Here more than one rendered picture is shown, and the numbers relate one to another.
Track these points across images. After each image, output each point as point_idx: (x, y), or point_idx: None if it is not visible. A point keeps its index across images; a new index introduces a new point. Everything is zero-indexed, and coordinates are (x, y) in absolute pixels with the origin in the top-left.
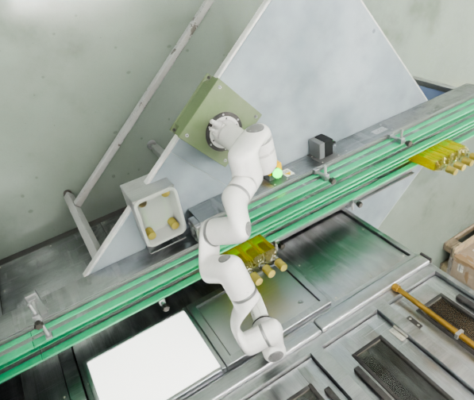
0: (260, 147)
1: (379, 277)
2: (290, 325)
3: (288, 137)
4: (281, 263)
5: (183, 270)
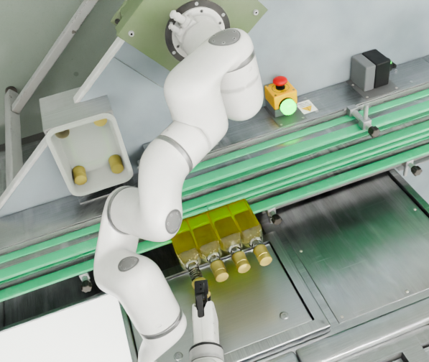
0: (221, 75)
1: (419, 296)
2: (257, 350)
3: (317, 50)
4: (262, 254)
5: None
